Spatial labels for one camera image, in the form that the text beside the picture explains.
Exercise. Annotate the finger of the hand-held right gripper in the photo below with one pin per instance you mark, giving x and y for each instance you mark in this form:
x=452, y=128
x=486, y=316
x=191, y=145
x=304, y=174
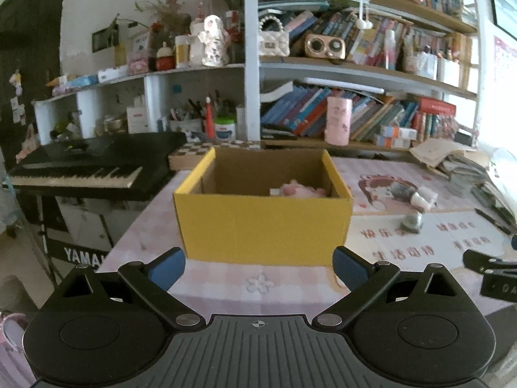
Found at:
x=484, y=262
x=514, y=242

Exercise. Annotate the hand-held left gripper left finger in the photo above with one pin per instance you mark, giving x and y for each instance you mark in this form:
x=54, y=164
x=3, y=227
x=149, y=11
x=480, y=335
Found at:
x=167, y=268

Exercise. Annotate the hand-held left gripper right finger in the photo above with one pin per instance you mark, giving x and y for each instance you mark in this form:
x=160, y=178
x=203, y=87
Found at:
x=350, y=267

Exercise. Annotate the blue grey toy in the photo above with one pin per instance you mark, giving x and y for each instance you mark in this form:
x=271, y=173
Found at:
x=411, y=222

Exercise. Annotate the dark grey toy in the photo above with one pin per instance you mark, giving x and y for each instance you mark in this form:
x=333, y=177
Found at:
x=403, y=190

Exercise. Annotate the pink plush pig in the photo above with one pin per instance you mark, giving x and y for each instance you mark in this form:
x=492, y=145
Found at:
x=297, y=190

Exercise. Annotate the yellow cardboard box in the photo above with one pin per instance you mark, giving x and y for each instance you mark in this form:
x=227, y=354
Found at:
x=262, y=226

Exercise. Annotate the pink checked cloth-covered desktop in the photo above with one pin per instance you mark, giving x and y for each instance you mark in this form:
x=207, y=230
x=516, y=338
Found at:
x=291, y=287

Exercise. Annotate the black pen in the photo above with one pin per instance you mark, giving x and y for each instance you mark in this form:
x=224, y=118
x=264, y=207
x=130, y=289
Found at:
x=492, y=221

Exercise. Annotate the keyboard stand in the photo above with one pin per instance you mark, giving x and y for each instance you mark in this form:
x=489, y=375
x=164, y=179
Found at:
x=80, y=246

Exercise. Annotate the pile of papers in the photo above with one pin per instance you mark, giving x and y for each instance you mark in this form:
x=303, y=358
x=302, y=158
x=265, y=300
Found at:
x=456, y=161

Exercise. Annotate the checkered board box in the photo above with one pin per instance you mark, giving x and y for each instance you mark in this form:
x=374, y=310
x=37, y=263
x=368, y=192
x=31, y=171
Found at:
x=190, y=151

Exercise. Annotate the orange white box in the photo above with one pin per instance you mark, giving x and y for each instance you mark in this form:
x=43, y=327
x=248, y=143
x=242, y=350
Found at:
x=398, y=131
x=391, y=142

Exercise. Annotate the black keyboard piano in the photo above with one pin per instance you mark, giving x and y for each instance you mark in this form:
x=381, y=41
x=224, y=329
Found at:
x=80, y=161

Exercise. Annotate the pink printed cup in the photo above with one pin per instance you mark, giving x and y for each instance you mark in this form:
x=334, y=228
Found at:
x=338, y=121

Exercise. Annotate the red book box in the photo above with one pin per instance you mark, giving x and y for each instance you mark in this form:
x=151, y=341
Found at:
x=438, y=115

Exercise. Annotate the green lid jar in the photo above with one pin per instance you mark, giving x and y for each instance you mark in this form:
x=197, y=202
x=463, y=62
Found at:
x=225, y=129

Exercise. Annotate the white red-label box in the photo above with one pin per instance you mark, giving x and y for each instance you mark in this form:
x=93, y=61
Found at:
x=138, y=120

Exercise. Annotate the red stick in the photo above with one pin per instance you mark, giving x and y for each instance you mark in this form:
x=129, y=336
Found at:
x=209, y=117

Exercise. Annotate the row of slanted books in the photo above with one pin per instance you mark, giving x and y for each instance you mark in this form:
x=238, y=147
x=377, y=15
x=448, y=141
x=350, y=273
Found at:
x=295, y=109

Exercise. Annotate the pink bag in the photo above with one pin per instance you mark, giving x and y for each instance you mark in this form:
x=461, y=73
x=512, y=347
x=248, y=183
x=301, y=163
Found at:
x=12, y=351

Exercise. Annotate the white storage boxes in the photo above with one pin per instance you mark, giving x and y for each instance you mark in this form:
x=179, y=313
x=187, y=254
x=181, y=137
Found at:
x=438, y=68

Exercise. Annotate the white side shelf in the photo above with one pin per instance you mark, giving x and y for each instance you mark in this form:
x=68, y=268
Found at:
x=117, y=83

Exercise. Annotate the white bookshelf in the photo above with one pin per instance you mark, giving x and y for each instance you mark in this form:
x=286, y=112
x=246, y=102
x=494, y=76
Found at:
x=251, y=68

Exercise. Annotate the gold retro speaker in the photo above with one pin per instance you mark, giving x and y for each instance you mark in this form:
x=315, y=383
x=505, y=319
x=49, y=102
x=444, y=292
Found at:
x=324, y=46

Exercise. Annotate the white pink figurine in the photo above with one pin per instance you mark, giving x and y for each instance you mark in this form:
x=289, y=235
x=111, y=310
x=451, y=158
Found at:
x=210, y=42

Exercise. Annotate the row of upright books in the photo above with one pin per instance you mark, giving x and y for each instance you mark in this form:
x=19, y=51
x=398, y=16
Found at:
x=371, y=36

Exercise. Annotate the white quilted handbag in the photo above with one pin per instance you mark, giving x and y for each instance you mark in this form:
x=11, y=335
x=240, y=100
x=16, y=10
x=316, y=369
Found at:
x=274, y=42

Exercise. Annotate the dried flower bouquet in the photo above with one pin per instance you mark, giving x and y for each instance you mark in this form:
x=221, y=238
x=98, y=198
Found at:
x=165, y=8

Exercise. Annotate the alphabet wall poster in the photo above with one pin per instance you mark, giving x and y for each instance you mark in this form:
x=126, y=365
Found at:
x=505, y=60

